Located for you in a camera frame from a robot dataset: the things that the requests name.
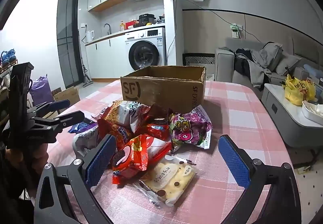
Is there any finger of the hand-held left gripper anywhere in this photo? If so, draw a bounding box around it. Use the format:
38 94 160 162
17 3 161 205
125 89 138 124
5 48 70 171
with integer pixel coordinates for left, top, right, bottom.
25 110 86 144
26 99 71 120

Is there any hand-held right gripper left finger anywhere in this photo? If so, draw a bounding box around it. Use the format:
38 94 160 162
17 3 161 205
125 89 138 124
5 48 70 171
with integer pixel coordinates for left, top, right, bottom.
34 134 118 224

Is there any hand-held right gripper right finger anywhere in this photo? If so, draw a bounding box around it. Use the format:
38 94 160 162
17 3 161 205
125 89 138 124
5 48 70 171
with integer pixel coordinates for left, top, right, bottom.
218 134 302 224

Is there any blue purple snack packet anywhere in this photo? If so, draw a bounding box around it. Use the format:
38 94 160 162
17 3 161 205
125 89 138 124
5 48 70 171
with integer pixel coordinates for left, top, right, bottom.
68 119 99 135

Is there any silver white snack bag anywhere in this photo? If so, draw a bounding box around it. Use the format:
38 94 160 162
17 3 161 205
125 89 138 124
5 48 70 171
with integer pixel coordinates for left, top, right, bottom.
72 128 101 157

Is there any red cookie packet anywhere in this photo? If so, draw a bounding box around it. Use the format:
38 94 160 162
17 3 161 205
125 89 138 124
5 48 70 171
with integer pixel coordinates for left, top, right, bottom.
141 104 172 139
111 134 152 184

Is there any red corn ring snack bag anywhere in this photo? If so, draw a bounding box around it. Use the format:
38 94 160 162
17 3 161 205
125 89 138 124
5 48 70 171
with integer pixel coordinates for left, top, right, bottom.
97 113 134 144

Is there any white orange noodle snack bag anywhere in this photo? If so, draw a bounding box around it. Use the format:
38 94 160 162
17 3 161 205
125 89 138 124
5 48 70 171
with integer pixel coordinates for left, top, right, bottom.
101 100 152 136

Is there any purple candy bag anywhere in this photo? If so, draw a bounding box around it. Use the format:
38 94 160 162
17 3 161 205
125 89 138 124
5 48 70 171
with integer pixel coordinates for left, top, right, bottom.
169 104 213 150

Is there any cream cake packet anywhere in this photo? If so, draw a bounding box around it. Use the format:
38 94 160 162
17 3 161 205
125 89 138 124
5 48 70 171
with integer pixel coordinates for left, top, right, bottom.
132 153 197 208

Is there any brown cardboard box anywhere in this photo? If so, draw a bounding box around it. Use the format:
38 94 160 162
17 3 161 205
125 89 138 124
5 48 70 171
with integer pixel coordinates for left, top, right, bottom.
120 66 207 113

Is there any person's left hand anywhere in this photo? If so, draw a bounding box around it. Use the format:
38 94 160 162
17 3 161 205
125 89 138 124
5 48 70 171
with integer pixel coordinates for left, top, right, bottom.
6 142 49 181

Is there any floor cardboard box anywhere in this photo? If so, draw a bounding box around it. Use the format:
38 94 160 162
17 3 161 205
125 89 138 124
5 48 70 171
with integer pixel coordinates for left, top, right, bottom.
52 86 81 113

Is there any stick vacuum cleaner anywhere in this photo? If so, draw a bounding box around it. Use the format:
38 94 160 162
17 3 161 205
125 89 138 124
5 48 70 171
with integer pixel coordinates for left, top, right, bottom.
80 35 94 88

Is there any pink checked tablecloth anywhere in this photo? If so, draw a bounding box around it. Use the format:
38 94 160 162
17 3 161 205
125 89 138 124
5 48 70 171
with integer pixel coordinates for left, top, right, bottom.
44 79 294 224

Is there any dark glass door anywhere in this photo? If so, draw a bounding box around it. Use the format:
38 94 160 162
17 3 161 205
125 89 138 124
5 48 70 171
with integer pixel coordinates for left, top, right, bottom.
57 0 85 89

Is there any white lower kitchen cabinet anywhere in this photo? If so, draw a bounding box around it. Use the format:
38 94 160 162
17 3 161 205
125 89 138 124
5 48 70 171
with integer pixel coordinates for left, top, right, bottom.
85 35 127 81

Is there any white coffee table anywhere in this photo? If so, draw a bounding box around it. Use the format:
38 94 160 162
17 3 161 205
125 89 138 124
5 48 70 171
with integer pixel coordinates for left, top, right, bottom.
261 83 323 149

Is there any yellow plastic bag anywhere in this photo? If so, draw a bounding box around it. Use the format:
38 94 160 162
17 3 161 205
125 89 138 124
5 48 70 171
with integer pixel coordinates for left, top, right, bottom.
284 74 316 106

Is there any grey sofa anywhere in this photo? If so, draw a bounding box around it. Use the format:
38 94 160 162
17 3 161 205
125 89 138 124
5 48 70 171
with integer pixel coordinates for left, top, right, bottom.
214 37 323 93

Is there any grey clothing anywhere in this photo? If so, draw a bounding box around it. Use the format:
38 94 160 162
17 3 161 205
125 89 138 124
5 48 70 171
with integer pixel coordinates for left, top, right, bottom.
235 42 283 88

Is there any white washing machine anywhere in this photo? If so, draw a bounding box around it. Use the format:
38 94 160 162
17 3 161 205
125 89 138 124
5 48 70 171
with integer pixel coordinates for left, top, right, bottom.
124 27 167 71

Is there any black garment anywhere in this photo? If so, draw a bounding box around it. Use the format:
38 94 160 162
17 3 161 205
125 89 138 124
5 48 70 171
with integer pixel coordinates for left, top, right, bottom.
235 49 253 75

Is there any black patterned panel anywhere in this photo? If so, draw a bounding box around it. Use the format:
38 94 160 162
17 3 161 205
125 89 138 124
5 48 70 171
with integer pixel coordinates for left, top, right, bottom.
182 54 215 67

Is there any grey pillow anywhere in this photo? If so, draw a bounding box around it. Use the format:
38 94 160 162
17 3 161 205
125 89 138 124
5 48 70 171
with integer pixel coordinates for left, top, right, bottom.
275 54 302 75

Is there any light blue roll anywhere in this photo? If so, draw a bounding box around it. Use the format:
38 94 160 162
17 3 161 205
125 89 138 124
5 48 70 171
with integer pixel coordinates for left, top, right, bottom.
303 64 322 78

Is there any black pressure cooker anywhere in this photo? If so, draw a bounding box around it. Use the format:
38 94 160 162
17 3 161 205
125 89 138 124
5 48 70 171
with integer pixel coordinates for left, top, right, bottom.
139 13 157 26

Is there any blue cable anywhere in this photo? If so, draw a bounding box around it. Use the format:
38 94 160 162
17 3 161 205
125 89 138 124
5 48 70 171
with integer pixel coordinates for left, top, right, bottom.
145 0 244 30

